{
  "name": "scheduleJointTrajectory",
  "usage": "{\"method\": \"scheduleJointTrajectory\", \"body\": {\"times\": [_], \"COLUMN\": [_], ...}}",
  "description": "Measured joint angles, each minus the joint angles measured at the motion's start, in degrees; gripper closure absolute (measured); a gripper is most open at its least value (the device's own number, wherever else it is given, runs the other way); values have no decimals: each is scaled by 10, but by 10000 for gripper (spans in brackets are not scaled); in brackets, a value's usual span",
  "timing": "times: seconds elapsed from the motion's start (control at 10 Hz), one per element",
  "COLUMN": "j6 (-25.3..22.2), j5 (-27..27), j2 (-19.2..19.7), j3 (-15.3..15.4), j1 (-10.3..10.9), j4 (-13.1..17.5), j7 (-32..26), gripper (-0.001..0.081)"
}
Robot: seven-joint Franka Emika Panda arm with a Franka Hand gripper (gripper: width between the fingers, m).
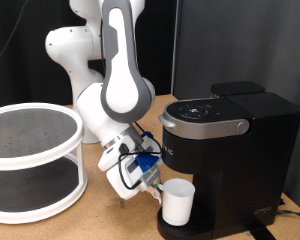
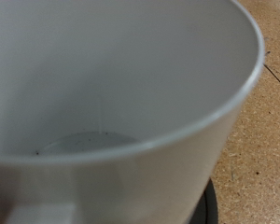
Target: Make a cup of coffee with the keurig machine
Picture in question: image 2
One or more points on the black drip tray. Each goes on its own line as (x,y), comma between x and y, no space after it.
(208,205)

